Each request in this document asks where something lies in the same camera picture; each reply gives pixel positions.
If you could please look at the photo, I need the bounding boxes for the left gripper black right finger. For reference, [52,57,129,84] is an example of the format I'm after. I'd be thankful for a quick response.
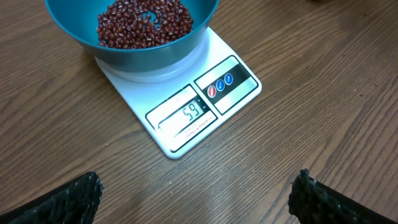
[288,169,397,224]

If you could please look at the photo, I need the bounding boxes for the red beans in bowl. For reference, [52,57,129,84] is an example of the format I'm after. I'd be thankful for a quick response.
[96,0,194,49]

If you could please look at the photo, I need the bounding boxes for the blue bowl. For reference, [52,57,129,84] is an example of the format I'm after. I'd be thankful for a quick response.
[45,0,219,72]

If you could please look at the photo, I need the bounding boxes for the white digital kitchen scale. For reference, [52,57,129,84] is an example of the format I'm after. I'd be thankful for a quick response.
[96,28,262,159]

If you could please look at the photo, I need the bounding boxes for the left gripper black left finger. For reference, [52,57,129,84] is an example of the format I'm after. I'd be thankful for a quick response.
[1,172,103,224]

